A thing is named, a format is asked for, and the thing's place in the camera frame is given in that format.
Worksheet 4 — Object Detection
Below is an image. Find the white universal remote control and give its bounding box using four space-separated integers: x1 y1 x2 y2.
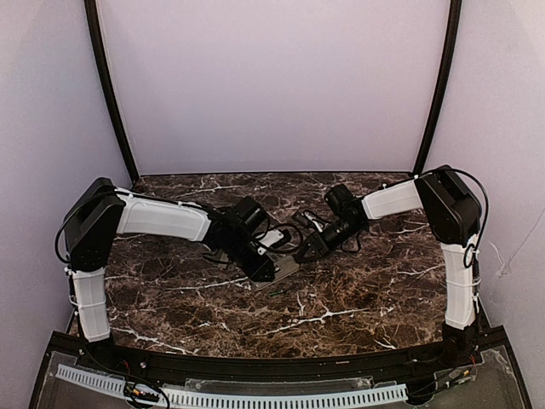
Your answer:
251 256 301 291

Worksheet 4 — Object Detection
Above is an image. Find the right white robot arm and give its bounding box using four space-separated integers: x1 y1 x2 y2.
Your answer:
294 165 488 331

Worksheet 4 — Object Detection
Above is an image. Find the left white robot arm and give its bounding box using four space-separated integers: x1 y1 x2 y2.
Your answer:
54 177 284 343

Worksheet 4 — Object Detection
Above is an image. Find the right black camera cable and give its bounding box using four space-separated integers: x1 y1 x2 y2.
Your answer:
338 232 367 255

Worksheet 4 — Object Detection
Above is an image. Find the black camera cable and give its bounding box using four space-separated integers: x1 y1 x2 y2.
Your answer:
255 221 303 256
338 232 367 255

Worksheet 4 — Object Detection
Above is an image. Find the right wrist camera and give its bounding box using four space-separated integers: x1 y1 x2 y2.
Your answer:
291 210 329 232

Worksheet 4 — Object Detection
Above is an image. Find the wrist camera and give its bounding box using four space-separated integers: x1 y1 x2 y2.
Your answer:
258 229 292 252
291 210 329 232

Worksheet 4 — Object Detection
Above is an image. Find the left black camera cable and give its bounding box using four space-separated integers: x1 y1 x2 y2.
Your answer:
255 221 303 256

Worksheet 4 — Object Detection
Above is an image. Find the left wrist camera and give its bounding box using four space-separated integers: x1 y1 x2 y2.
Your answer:
258 229 292 252

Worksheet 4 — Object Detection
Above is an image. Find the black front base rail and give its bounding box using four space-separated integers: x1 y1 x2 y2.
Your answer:
72 339 446 384

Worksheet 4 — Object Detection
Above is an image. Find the white slotted cable duct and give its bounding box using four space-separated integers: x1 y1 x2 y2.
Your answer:
55 364 408 408

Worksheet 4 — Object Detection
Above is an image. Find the right black frame post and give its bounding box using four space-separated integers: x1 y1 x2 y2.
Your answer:
412 0 462 175

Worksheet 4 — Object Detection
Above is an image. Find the black frame post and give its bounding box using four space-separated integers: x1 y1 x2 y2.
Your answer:
412 0 462 175
83 0 140 184

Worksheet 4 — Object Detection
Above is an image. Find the left black frame post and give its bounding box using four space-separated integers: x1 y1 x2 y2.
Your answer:
83 0 140 184

